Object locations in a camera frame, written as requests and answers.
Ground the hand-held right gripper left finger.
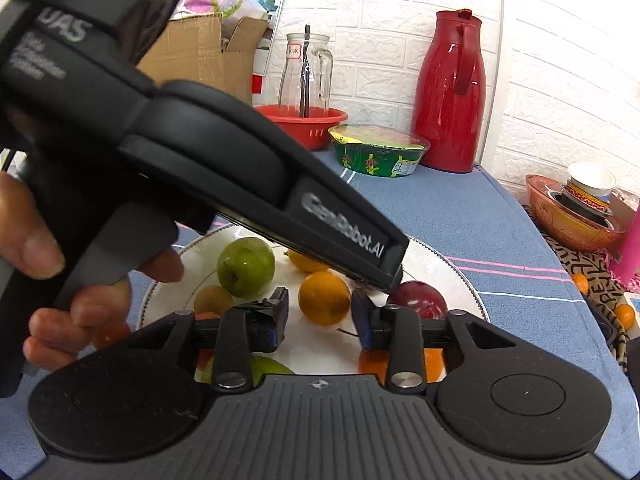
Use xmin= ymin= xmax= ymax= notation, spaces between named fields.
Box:
xmin=120 ymin=286 xmax=291 ymax=392

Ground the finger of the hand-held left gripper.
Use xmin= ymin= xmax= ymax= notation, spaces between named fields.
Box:
xmin=280 ymin=245 xmax=406 ymax=296

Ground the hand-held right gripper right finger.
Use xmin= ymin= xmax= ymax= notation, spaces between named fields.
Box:
xmin=351 ymin=287 xmax=518 ymax=394

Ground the dark red plum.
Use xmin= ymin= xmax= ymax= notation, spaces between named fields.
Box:
xmin=386 ymin=281 xmax=448 ymax=320

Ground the white plate with blue rim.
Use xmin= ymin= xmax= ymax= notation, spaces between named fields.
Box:
xmin=136 ymin=222 xmax=491 ymax=392

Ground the large green apple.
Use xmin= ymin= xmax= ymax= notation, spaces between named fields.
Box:
xmin=200 ymin=355 xmax=297 ymax=387

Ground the small yellow fruit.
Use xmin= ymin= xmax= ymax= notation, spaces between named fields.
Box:
xmin=193 ymin=285 xmax=235 ymax=317

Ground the large orange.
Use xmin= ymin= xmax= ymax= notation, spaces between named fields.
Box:
xmin=359 ymin=349 xmax=447 ymax=386

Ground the person's left hand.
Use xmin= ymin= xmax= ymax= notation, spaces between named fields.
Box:
xmin=0 ymin=170 xmax=184 ymax=372

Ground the brown cardboard box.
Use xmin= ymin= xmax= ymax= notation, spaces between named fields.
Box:
xmin=135 ymin=12 xmax=272 ymax=106

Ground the blue striped tablecloth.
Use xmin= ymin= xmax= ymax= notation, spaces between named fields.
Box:
xmin=20 ymin=147 xmax=640 ymax=471

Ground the green instant noodle bowl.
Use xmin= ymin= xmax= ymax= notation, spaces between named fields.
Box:
xmin=328 ymin=125 xmax=431 ymax=179

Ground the floral cloth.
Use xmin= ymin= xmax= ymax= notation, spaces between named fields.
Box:
xmin=172 ymin=0 xmax=271 ymax=52

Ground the red plastic basket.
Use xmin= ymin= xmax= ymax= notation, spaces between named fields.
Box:
xmin=254 ymin=104 xmax=349 ymax=151

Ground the dark long utensil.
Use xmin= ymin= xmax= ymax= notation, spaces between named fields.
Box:
xmin=299 ymin=24 xmax=312 ymax=117

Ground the glass pitcher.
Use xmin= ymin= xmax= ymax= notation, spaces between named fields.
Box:
xmin=278 ymin=32 xmax=334 ymax=112

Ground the amber glass bowl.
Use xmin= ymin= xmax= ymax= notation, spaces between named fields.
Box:
xmin=525 ymin=174 xmax=629 ymax=253

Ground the red thermos jug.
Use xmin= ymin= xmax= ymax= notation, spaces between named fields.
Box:
xmin=411 ymin=8 xmax=487 ymax=174

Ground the brown patterned cloth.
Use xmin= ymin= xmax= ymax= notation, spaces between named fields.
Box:
xmin=520 ymin=205 xmax=640 ymax=376

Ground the dark patterned bowl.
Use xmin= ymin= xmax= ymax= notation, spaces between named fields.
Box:
xmin=550 ymin=185 xmax=614 ymax=227

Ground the pink thermos bottle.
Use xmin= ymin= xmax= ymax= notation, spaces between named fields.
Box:
xmin=607 ymin=220 xmax=640 ymax=287

